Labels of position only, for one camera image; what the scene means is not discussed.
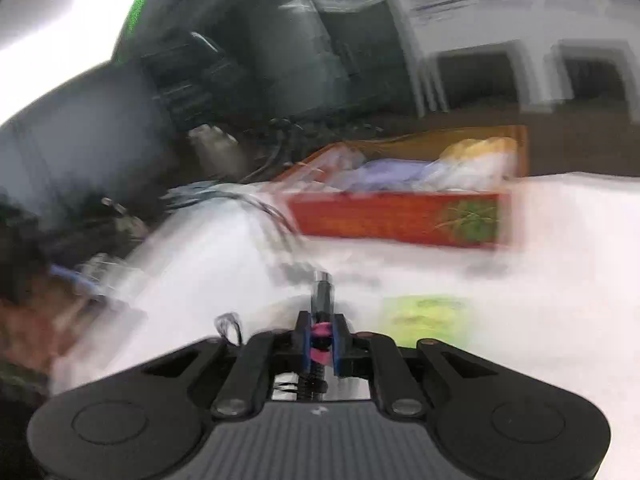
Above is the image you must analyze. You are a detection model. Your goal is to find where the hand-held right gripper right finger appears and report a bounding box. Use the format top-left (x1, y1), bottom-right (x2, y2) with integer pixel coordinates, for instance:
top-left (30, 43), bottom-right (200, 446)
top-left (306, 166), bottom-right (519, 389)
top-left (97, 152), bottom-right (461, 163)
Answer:
top-left (333, 312), bottom-right (522, 419)

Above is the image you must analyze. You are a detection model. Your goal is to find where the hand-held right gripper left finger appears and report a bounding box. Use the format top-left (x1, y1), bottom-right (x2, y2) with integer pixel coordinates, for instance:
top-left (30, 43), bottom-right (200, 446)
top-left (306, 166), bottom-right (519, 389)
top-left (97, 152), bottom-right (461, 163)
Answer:
top-left (120, 311), bottom-right (312, 419)

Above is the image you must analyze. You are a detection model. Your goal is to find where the braided cable with pink ties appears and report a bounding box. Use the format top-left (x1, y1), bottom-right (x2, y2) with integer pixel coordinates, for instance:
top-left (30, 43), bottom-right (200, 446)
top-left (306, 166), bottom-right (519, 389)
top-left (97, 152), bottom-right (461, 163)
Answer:
top-left (215, 270), bottom-right (346, 402)

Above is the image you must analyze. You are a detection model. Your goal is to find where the green packet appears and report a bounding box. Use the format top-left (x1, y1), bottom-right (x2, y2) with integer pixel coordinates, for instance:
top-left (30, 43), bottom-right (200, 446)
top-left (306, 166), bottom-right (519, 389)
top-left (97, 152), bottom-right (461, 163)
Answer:
top-left (382, 296), bottom-right (471, 348)

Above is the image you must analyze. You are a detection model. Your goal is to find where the red cardboard box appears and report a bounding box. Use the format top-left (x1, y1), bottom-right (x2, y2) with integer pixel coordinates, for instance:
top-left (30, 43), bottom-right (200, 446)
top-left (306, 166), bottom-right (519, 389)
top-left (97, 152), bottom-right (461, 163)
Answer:
top-left (272, 125), bottom-right (528, 251)

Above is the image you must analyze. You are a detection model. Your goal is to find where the purple linen pouch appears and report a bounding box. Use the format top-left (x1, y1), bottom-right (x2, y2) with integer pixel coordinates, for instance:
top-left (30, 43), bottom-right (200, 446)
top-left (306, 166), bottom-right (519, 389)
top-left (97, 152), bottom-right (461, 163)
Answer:
top-left (345, 159), bottom-right (441, 192)

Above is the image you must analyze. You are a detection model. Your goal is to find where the yellow and white plush toy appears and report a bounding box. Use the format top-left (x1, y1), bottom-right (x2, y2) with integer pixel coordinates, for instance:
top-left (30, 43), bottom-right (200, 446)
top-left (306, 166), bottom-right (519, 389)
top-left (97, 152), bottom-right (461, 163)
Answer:
top-left (435, 136), bottom-right (518, 192)

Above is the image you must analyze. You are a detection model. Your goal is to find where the light blue cloth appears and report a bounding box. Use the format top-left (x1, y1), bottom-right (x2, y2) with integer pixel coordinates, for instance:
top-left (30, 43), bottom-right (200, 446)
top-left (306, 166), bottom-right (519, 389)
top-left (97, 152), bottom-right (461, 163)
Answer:
top-left (167, 180), bottom-right (261, 208)

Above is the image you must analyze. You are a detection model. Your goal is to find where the stainless steel thermos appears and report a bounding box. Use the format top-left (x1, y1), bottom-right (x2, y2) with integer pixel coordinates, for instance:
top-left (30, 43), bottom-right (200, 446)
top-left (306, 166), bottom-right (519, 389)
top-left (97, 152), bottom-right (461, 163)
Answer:
top-left (187, 124), bottom-right (253, 181)

